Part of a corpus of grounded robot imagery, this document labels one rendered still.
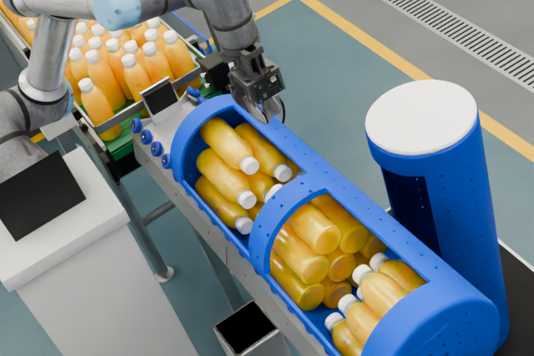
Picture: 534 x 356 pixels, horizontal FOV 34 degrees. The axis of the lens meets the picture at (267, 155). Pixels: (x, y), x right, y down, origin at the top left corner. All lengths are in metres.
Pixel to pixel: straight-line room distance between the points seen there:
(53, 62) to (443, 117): 0.94
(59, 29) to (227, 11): 0.57
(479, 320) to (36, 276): 1.01
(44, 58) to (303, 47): 2.50
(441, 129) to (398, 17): 2.32
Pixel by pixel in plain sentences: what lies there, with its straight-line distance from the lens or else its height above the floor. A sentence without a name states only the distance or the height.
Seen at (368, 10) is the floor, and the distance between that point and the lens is 4.54.
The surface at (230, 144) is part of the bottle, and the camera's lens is 2.04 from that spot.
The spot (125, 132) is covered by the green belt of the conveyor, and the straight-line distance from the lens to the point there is 2.73.
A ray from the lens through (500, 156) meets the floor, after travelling 3.57.
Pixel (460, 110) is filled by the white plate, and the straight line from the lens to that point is 2.20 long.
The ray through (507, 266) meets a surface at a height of 0.15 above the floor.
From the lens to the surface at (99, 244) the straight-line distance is 2.12.
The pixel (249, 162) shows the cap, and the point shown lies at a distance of 2.00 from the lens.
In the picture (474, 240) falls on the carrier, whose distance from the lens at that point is 2.38.
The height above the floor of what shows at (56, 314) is 0.97.
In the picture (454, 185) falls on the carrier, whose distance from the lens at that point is 2.21.
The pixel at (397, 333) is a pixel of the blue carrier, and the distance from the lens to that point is 1.55.
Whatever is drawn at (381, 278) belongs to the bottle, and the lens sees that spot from 1.66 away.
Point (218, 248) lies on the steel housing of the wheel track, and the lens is 2.29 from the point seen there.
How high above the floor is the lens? 2.46
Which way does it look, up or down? 40 degrees down
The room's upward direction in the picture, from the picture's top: 20 degrees counter-clockwise
